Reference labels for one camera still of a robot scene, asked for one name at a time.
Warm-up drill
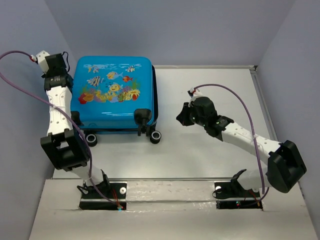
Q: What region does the blue hard-shell suitcase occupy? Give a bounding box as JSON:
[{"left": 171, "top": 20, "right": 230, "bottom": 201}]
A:
[{"left": 70, "top": 56, "right": 162, "bottom": 147}]

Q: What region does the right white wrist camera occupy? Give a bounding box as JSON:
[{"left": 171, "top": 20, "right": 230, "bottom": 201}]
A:
[{"left": 188, "top": 87, "right": 203, "bottom": 102}]

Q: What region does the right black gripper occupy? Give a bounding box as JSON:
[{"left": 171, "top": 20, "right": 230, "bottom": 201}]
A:
[{"left": 176, "top": 101, "right": 207, "bottom": 127}]

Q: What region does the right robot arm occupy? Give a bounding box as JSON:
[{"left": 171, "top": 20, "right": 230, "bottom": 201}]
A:
[{"left": 176, "top": 96, "right": 307, "bottom": 198}]

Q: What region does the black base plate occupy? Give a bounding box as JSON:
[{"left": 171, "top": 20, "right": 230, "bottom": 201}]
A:
[
  {"left": 212, "top": 181, "right": 263, "bottom": 210},
  {"left": 77, "top": 181, "right": 127, "bottom": 211}
]

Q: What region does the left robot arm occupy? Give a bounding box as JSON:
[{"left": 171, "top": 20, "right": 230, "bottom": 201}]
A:
[{"left": 36, "top": 50, "right": 111, "bottom": 198}]

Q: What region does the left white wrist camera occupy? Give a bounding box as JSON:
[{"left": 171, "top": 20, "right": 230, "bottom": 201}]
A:
[{"left": 36, "top": 50, "right": 50, "bottom": 74}]

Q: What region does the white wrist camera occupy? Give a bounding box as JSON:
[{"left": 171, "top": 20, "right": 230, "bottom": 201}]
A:
[
  {"left": 188, "top": 87, "right": 203, "bottom": 102},
  {"left": 36, "top": 50, "right": 50, "bottom": 74}
]

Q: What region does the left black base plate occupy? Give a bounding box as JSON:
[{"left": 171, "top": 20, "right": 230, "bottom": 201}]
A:
[{"left": 77, "top": 181, "right": 127, "bottom": 211}]

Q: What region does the aluminium table rail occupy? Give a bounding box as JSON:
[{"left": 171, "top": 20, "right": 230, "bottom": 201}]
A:
[{"left": 51, "top": 176, "right": 300, "bottom": 183}]

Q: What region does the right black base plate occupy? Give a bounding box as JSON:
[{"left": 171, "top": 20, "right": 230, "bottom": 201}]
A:
[{"left": 212, "top": 181, "right": 263, "bottom": 210}]

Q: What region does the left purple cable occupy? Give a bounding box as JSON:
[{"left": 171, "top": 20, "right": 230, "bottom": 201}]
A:
[{"left": 0, "top": 50, "right": 122, "bottom": 210}]

